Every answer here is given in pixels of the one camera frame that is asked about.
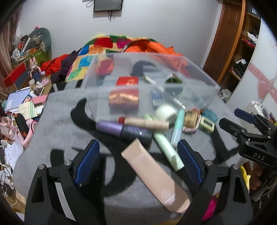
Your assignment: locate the teal tape roll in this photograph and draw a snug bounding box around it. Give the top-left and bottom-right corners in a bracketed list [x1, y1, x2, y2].
[202, 109, 218, 123]

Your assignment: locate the mint green bottle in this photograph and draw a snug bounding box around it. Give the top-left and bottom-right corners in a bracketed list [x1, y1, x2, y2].
[170, 109, 185, 149]

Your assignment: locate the light green tube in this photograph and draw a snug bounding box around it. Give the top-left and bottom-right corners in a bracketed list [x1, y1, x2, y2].
[144, 114, 184, 171]

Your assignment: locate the beige foundation tube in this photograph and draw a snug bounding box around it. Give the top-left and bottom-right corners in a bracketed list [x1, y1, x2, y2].
[121, 139, 191, 214]

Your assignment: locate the green glass spray bottle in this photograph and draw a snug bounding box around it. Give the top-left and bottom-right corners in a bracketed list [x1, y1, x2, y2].
[164, 73, 184, 96]

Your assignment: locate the beige stick red cap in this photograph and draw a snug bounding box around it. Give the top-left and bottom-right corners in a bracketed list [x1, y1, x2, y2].
[117, 117, 169, 130]

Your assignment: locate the purple black spray bottle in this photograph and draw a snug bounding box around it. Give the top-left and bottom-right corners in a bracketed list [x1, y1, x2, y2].
[96, 120, 153, 149]

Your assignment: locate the small blue box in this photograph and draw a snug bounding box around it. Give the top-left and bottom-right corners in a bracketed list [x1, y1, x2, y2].
[150, 91, 164, 108]

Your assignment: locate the white pen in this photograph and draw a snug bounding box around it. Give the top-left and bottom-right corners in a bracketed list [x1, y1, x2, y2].
[143, 75, 164, 92]

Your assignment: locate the red tea packet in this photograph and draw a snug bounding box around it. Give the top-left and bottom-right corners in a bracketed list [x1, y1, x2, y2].
[108, 76, 139, 109]

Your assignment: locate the right hand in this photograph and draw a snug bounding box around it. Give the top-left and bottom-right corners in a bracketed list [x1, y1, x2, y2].
[244, 162, 262, 190]

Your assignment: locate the white cabinet door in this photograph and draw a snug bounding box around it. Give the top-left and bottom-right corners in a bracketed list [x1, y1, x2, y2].
[227, 19, 277, 117]

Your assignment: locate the pink round case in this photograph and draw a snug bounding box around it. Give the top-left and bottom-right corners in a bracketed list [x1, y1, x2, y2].
[14, 113, 38, 149]

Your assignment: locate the wooden shelf unit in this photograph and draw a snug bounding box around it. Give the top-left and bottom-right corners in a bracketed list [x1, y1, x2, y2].
[203, 1, 261, 89]

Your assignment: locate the clear plastic storage box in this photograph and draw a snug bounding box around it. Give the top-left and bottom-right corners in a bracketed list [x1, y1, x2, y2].
[81, 52, 219, 121]

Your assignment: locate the pink box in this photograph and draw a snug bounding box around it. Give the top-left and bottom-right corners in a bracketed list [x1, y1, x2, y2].
[32, 95, 48, 105]

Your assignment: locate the blue notebook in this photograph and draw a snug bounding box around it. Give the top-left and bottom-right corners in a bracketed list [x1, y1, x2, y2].
[4, 87, 31, 112]

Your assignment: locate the pink bunny toy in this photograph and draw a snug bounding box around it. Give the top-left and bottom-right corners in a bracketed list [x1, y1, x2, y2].
[29, 57, 42, 83]

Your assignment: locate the red long box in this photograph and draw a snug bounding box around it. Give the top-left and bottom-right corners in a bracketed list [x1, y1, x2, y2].
[3, 62, 26, 88]

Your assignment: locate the red clothing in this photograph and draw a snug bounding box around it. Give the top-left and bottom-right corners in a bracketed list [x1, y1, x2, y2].
[40, 54, 68, 76]

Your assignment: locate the orange down jacket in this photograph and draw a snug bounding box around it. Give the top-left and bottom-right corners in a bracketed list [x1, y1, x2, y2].
[124, 39, 187, 70]

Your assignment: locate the green cardboard box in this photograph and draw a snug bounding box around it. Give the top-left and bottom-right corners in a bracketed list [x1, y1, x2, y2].
[13, 49, 51, 68]

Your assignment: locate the colourful patchwork quilt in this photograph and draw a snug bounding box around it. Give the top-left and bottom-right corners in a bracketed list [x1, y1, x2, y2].
[65, 35, 155, 83]

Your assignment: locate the grey green neck pillow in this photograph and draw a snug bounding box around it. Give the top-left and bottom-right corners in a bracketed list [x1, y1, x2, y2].
[29, 28, 51, 52]

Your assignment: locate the striped red gold curtain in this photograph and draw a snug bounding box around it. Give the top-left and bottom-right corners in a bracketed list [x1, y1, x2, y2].
[1, 6, 22, 95]

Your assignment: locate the small black monitor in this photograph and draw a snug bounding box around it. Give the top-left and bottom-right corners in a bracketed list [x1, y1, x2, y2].
[93, 0, 123, 12]

